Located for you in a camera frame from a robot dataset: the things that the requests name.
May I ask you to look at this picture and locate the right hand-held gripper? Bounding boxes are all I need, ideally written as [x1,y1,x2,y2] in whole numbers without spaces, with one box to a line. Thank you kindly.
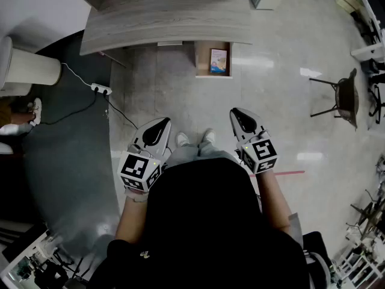
[230,108,278,175]

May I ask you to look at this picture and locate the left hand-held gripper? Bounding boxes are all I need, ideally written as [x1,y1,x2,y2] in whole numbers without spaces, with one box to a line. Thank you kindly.
[117,117,172,193]

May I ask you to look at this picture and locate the blue booklet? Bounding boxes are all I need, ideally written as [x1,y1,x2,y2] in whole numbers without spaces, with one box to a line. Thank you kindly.
[209,48,228,73]

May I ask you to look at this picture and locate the wooden drawer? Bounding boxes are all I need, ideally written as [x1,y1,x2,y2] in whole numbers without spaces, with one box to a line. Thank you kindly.
[194,40,234,79]

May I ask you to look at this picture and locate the person's right forearm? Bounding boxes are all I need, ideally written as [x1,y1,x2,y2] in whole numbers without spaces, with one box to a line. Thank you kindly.
[255,169,294,235]

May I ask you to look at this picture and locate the person's left forearm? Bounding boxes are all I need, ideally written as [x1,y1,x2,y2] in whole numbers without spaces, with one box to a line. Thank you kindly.
[115,196,151,244]

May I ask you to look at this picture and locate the person's left leg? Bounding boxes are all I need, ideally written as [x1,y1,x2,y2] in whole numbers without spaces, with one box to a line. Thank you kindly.
[167,144,200,169]

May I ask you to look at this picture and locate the person's leg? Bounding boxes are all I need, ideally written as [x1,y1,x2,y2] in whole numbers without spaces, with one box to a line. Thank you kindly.
[197,141,241,165]
[167,144,200,169]

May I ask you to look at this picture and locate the person's right white shoe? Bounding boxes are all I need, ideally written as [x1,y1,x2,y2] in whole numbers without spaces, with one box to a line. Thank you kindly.
[201,128,217,146]

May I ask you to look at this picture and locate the person's right leg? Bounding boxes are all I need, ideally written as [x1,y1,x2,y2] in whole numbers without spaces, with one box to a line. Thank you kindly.
[197,141,241,165]

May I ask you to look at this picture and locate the beige wristband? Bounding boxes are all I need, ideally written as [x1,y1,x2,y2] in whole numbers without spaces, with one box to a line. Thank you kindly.
[125,188,150,204]

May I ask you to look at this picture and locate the white power strip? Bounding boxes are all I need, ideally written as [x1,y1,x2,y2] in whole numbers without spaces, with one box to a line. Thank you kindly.
[90,82,113,96]

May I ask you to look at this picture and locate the dark grey floor mat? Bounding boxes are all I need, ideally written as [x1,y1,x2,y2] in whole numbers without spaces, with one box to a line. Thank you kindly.
[22,30,123,257]

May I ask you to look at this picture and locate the person's black shirt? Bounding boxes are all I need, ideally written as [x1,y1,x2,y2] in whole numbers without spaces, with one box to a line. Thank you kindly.
[87,157,310,289]

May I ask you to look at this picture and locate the black stool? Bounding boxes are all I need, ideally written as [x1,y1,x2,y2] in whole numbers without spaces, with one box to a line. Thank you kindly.
[309,67,359,131]

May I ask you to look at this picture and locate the grey wooden desk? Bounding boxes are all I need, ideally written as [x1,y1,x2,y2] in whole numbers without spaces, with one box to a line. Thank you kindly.
[79,0,253,57]

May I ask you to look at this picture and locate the black office chair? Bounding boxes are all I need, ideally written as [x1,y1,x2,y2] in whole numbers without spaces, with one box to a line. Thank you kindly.
[365,58,385,125]

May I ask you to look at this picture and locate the white ribbed cylinder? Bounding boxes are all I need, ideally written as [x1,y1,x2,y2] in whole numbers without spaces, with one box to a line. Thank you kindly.
[0,36,63,98]

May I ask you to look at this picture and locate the black tripod stand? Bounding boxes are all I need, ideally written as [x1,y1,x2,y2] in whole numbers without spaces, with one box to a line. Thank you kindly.
[350,188,385,240]

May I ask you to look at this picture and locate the white office desk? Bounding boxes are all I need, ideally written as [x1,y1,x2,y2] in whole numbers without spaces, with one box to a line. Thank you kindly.
[330,0,385,63]

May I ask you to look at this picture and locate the white metal rack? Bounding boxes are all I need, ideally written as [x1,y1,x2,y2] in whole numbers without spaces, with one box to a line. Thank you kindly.
[336,242,385,289]

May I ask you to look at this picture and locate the white equipment table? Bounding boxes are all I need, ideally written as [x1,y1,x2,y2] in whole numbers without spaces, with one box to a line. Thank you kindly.
[0,229,64,289]

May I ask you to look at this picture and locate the black cable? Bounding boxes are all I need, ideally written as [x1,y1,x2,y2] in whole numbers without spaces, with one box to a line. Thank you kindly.
[38,92,99,126]
[104,95,140,131]

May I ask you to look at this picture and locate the white power cable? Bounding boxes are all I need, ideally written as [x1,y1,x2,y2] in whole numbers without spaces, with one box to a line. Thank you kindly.
[61,62,94,87]

